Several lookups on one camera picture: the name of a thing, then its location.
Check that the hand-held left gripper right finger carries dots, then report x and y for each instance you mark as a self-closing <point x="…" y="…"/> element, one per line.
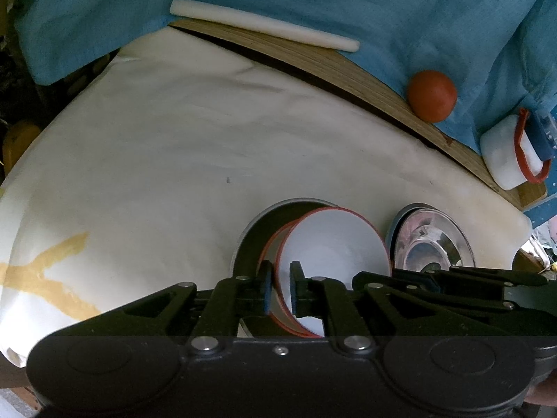
<point x="297" y="291"/>

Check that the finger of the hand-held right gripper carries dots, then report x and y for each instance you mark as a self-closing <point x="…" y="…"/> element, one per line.
<point x="478" y="275"/>
<point x="417" y="279"/>

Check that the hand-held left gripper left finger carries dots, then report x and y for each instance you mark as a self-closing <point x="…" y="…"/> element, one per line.
<point x="266" y="289"/>

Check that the shiny metal bowl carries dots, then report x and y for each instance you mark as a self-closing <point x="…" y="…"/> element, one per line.
<point x="431" y="244"/>

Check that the white bowl with red rim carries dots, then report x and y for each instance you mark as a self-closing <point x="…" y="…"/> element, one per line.
<point x="330" y="248"/>

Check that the white container with red band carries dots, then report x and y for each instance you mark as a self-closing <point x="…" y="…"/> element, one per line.
<point x="509" y="152"/>

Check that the blue plastic object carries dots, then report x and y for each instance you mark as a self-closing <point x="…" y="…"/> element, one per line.
<point x="544" y="135"/>

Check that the white cloth with yellow pattern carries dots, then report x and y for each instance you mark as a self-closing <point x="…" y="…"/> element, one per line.
<point x="174" y="161"/>

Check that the orange ball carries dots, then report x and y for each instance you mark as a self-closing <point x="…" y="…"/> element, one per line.
<point x="432" y="96"/>

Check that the wooden board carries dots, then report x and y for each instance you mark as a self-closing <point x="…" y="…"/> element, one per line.
<point x="348" y="78"/>

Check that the yellow object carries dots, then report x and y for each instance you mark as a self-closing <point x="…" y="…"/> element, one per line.
<point x="17" y="141"/>

